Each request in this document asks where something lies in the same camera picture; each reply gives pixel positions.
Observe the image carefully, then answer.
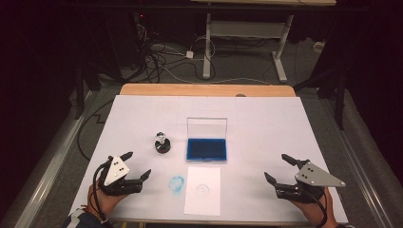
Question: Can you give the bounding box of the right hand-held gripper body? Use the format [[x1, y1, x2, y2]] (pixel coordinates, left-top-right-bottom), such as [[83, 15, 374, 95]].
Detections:
[[275, 159, 347, 204]]

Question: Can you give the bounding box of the white floor cable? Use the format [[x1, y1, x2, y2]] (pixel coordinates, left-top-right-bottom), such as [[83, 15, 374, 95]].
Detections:
[[158, 65, 274, 86]]

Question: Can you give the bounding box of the white metal desk frame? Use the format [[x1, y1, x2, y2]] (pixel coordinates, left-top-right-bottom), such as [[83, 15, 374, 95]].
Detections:
[[189, 0, 337, 84]]

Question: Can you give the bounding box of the black floor cable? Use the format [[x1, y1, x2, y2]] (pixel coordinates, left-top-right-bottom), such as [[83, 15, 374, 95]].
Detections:
[[76, 99, 115, 161]]

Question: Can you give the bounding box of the left hand-held gripper cable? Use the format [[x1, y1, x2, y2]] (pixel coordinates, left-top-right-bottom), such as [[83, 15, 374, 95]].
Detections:
[[91, 158, 110, 224]]

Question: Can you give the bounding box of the black stand leg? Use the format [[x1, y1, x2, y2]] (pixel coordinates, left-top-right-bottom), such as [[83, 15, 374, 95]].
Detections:
[[74, 63, 86, 121], [335, 69, 347, 131]]

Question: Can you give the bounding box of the white paper sheet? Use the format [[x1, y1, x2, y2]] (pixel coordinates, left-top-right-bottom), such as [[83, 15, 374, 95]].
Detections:
[[183, 165, 222, 217]]

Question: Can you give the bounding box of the red string bracelet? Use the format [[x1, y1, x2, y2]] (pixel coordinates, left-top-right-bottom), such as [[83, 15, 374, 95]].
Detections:
[[81, 203, 96, 217]]

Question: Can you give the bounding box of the grey metal floor rail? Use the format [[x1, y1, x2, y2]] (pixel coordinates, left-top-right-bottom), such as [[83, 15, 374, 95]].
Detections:
[[9, 89, 99, 228], [319, 98, 397, 228]]

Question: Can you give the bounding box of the black round stamp cap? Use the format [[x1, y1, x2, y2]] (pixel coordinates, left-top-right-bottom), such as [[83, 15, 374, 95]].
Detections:
[[154, 142, 172, 155]]

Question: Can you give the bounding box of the blue ink pad box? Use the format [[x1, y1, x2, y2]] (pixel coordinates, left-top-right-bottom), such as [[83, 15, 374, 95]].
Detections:
[[185, 117, 228, 163]]

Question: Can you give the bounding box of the person's right hand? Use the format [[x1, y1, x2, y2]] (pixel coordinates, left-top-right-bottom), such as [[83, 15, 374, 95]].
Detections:
[[289, 187, 338, 228]]

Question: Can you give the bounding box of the bundle of floor cables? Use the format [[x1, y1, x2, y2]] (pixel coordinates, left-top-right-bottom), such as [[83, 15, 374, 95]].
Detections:
[[132, 22, 217, 84]]

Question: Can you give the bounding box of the hand-held gripper cable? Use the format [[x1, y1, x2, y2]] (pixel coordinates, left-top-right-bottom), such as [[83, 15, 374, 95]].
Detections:
[[91, 158, 110, 224], [302, 188, 329, 228]]

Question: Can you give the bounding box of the person's left hand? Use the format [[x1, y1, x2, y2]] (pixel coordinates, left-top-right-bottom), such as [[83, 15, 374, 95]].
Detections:
[[86, 181, 129, 219]]

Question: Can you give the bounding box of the right hand-held gripper cable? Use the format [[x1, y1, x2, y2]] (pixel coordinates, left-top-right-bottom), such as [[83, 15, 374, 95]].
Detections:
[[302, 188, 329, 228]]

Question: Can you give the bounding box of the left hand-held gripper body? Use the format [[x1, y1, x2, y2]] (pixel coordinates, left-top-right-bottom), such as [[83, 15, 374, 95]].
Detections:
[[98, 155, 144, 197]]

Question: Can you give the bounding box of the round stamp with clear handle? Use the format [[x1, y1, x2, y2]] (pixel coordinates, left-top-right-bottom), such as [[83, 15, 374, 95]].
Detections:
[[154, 131, 172, 155]]

